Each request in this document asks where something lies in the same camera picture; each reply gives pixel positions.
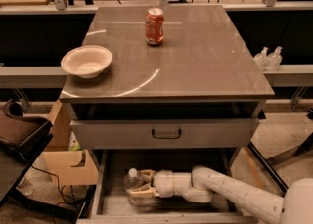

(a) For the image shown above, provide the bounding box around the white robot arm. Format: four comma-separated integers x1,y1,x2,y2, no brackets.
124,166,313,224

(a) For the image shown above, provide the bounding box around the dark brown chair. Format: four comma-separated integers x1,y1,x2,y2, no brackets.
0,100,52,203

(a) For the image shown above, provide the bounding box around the clear sanitizer bottle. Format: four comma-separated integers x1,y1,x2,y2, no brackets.
254,47,268,70
265,46,282,71

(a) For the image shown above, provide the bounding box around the black stand leg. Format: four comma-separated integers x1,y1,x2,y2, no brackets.
247,132,313,194

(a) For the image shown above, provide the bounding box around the clear sanitizer bottle left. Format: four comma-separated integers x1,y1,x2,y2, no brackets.
254,47,268,70

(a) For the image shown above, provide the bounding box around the grey upper drawer with handle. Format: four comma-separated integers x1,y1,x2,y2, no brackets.
70,118,259,149

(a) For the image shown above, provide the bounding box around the clear sanitizer bottle right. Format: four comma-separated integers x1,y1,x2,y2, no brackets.
265,46,282,71

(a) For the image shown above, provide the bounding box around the open grey middle drawer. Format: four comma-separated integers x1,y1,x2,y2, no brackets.
76,149,258,224

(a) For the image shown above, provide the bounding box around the red soda can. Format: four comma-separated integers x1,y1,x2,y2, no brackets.
146,7,164,46

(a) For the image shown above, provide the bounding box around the white paper bowl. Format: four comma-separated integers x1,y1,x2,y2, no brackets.
61,45,112,79

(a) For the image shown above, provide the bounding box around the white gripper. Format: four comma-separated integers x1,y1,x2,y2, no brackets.
126,169,174,198

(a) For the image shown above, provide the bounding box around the black floor cable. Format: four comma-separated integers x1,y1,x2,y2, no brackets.
30,164,89,224

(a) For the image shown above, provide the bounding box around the clear plastic water bottle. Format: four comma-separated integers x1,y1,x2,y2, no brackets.
124,168,148,206

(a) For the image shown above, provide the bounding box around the cardboard box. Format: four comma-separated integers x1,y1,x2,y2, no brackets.
43,100,99,186

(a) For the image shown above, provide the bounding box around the grey metal drawer cabinet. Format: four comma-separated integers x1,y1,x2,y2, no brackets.
59,4,275,224

